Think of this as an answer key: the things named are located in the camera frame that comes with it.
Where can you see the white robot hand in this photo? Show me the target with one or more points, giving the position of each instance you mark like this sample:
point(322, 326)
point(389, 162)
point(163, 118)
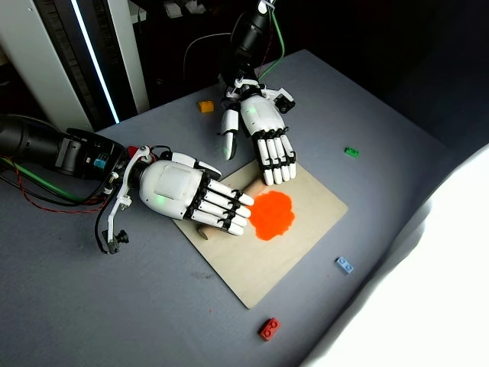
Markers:
point(172, 187)
point(261, 114)

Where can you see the wooden rolling pin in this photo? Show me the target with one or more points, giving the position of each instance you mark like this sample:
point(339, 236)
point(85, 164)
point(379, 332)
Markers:
point(254, 188)

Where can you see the orange clay dough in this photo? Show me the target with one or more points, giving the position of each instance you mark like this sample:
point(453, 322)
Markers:
point(273, 214)

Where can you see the red star-shaped toy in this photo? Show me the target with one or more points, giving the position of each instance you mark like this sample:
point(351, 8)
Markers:
point(132, 151)

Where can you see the yellow toy block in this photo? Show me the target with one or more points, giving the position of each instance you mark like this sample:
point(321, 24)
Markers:
point(206, 107)

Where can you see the green toy block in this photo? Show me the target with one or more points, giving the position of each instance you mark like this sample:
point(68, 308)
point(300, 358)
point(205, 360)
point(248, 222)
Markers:
point(352, 151)

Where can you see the light wooden board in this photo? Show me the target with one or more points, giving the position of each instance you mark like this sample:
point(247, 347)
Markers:
point(267, 267)

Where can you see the grey table cloth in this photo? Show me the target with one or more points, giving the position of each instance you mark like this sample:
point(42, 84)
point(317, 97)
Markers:
point(114, 306)

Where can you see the white LED light strip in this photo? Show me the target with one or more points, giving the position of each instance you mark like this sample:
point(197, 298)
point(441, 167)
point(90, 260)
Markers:
point(95, 65)

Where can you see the light blue toy block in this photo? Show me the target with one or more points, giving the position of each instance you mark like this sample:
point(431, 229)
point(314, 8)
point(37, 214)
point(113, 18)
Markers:
point(344, 265)

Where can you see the red toy block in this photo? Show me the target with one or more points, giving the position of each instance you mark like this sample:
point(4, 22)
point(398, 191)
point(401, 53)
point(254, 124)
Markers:
point(269, 329)

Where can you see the white equipment rack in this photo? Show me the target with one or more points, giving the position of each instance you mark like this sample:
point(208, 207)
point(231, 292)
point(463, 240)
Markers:
point(38, 69)

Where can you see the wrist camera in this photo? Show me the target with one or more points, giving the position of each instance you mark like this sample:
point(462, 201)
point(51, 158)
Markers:
point(284, 101)
point(116, 241)

